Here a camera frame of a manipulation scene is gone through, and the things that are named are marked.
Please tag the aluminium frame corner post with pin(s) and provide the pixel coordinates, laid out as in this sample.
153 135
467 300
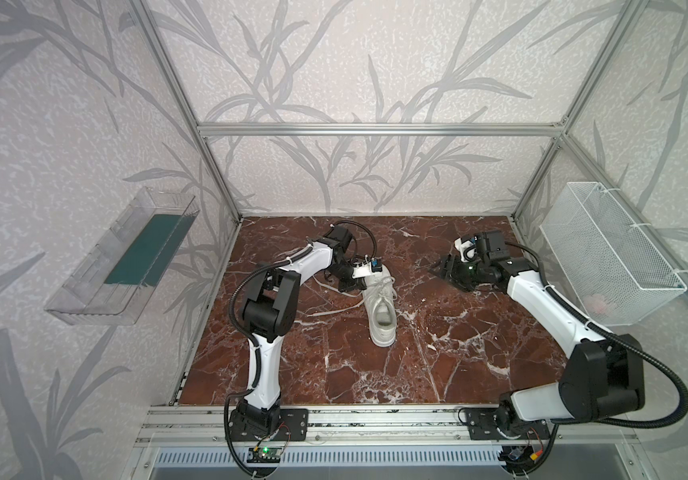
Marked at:
154 40

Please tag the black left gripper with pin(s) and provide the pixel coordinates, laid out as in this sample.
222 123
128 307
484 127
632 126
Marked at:
351 275

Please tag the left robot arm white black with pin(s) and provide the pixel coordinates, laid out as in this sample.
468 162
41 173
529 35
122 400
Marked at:
263 308

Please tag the white sneaker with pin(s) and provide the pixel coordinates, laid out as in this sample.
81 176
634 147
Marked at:
382 329

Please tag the right aluminium corner post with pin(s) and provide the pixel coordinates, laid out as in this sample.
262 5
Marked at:
628 16

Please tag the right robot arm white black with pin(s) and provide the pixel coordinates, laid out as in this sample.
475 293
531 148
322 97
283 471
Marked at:
603 378

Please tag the green circuit board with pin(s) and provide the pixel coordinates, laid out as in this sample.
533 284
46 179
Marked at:
264 455

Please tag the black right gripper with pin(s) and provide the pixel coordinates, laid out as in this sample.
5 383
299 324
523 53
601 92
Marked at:
458 271

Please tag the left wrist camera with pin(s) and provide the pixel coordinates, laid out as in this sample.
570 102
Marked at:
367 268

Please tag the white shoelace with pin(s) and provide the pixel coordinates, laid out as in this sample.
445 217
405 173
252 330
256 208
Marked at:
338 303

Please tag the clear plastic wall tray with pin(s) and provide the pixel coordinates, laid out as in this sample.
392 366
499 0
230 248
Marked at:
117 278

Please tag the right circuit board with wires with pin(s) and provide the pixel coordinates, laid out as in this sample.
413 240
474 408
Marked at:
521 456

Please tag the pink item in basket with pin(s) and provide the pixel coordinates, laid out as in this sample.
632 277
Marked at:
599 305

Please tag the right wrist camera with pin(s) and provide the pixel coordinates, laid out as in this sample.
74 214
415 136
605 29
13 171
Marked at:
487 247

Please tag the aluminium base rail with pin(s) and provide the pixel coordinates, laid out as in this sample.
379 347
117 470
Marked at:
326 425

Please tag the white wire mesh basket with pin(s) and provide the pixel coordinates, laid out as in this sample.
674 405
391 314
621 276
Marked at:
602 250

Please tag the aluminium horizontal back bar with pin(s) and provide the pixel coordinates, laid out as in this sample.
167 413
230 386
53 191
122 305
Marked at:
211 129

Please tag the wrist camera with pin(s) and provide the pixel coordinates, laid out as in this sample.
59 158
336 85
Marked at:
367 268
487 247

